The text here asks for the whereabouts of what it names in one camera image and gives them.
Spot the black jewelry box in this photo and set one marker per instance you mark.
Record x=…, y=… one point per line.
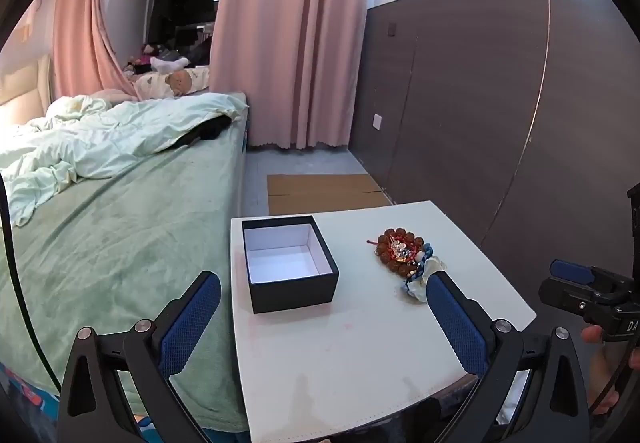
x=295, y=295

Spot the pile of plush toys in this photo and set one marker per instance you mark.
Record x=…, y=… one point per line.
x=140, y=63

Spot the black cloth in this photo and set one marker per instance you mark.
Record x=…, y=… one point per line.
x=212, y=128

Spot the bed with green sheet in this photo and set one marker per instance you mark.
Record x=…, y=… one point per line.
x=125, y=248

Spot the white wall socket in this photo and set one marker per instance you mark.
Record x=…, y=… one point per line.
x=378, y=121

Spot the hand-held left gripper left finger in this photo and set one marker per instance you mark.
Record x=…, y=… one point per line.
x=190, y=328

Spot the colourful printed cloth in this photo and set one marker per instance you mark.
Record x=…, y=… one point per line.
x=20, y=403

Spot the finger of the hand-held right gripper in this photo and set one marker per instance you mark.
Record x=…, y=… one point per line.
x=565, y=298
x=570, y=270

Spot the pale green duvet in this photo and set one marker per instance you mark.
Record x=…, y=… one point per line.
x=100, y=133

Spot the wide pink curtain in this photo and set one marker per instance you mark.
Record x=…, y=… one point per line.
x=295, y=23

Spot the dark wall switch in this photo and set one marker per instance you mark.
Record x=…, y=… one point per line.
x=392, y=28

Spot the white sock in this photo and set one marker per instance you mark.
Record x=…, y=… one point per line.
x=167, y=64

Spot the person's right hand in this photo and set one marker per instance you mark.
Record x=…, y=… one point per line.
x=602, y=373

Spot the beige headboard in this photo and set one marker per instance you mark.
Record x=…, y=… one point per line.
x=22, y=93

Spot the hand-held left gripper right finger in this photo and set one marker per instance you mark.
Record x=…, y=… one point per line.
x=457, y=323

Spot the pink pillow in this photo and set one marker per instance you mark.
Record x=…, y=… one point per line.
x=112, y=94

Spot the narrow pink curtain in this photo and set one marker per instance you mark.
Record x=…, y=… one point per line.
x=80, y=33

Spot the flat brown cardboard sheet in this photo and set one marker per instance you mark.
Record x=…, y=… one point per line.
x=320, y=193

